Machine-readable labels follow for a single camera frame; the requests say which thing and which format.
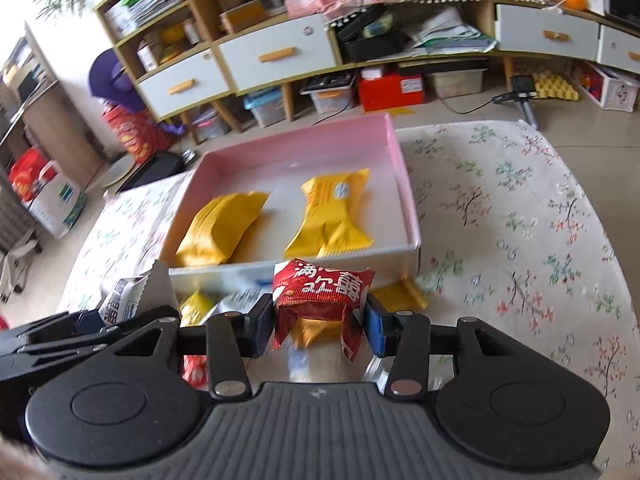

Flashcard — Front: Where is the small white box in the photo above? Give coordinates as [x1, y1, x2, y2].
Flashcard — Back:
[136, 42, 161, 73]

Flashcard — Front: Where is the black cable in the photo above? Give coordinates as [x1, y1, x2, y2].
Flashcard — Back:
[439, 94, 502, 115]

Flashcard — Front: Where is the white drawer wooden handle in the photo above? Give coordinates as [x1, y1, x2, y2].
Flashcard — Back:
[135, 50, 234, 122]
[494, 2, 602, 64]
[216, 12, 339, 96]
[597, 25, 640, 75]

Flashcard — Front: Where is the pile of papers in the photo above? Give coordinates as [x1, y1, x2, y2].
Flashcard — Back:
[404, 7, 499, 54]

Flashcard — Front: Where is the black handheld device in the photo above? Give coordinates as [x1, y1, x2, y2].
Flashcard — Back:
[492, 75, 541, 129]

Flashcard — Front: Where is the red plastic bag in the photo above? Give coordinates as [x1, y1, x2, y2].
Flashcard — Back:
[7, 147, 57, 202]

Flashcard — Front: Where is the white silver snack packet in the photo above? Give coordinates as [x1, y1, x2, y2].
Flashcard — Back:
[206, 287, 273, 322]

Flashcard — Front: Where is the yellow shelf item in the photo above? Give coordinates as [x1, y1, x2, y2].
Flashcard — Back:
[159, 25, 187, 59]

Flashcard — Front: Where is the wooden shelf cabinet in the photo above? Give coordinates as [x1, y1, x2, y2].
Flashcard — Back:
[94, 0, 346, 133]

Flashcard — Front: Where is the red snack packet white print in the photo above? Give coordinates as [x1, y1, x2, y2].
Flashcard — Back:
[272, 258, 376, 362]

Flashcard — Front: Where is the white shopping bag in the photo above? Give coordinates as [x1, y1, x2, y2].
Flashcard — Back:
[27, 160, 89, 241]

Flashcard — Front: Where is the white printed box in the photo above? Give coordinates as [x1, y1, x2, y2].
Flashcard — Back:
[574, 62, 640, 110]

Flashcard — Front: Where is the white nut snack packet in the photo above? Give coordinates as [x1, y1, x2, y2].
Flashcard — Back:
[99, 260, 177, 328]

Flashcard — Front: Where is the stack of shelf papers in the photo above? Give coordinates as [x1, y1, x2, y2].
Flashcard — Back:
[104, 0, 189, 37]

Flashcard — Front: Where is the brown cardboard box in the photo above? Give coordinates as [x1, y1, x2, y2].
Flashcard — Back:
[219, 0, 272, 34]

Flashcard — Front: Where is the black tray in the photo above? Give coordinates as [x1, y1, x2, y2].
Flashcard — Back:
[116, 152, 189, 194]

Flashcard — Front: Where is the blue lid storage box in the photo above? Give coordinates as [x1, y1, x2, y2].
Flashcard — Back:
[243, 88, 287, 129]

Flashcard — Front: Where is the black storage box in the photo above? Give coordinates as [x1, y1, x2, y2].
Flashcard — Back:
[334, 4, 415, 64]

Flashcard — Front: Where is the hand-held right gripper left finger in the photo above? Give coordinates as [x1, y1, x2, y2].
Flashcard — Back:
[107, 294, 275, 402]

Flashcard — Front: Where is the floral tablecloth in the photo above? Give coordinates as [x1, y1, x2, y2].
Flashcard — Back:
[57, 120, 640, 480]

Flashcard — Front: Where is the yellow egg tray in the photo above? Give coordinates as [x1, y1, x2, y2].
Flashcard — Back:
[531, 72, 582, 103]

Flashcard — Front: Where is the small clear storage box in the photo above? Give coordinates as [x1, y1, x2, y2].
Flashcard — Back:
[191, 107, 232, 144]

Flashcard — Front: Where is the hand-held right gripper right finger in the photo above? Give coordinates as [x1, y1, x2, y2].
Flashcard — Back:
[364, 296, 540, 396]

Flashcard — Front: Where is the yellow packet with white circle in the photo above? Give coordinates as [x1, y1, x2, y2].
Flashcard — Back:
[284, 167, 375, 259]

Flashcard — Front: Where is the orange latch storage box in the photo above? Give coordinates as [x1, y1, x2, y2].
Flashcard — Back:
[299, 72, 358, 116]

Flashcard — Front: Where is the ridged yellow snack packet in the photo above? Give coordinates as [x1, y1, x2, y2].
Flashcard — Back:
[175, 191, 271, 268]

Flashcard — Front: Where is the round board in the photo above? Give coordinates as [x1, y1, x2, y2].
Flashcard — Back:
[101, 157, 139, 192]

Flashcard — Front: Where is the purple plush toy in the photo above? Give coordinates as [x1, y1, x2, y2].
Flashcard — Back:
[87, 47, 147, 112]

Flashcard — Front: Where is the red box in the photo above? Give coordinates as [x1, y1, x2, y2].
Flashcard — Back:
[356, 72, 427, 113]

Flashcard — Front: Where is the pink cardboard box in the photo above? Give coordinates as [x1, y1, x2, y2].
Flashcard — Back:
[167, 112, 422, 295]

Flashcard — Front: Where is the clear plastic box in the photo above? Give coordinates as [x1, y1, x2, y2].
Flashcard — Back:
[426, 69, 489, 101]

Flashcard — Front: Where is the gold snack packet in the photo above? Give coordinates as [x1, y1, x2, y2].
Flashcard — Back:
[372, 279, 430, 313]

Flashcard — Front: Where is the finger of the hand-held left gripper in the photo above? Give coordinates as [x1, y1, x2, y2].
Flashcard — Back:
[0, 309, 126, 361]

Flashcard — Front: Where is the low wooden cabinet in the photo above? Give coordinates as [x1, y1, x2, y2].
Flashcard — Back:
[324, 0, 640, 81]

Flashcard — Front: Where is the red printed bag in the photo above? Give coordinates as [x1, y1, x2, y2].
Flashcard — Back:
[101, 102, 170, 164]

